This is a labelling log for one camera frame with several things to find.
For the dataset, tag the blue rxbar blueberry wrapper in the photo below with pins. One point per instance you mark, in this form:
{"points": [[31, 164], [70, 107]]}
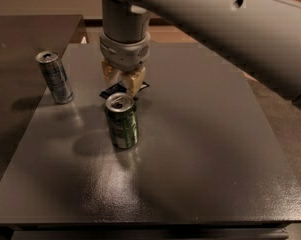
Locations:
{"points": [[116, 88]]}

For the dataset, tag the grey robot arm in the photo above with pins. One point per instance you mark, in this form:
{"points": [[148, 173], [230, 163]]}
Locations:
{"points": [[261, 37]]}

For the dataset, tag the green soda can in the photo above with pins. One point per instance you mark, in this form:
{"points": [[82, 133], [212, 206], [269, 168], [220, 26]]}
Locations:
{"points": [[120, 110]]}

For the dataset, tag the slim silver blue can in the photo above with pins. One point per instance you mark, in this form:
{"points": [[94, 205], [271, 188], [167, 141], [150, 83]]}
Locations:
{"points": [[55, 76]]}

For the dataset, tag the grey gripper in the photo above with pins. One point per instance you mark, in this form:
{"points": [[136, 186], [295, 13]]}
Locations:
{"points": [[124, 54]]}

